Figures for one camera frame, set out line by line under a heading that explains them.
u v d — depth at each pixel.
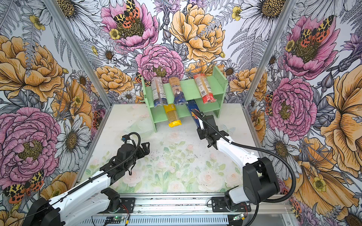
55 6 0.72
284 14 0.74
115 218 0.71
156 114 0.87
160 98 0.83
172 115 0.94
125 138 0.74
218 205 0.74
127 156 0.63
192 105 0.94
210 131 0.66
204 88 0.89
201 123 0.79
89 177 0.85
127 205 0.74
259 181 0.43
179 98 0.82
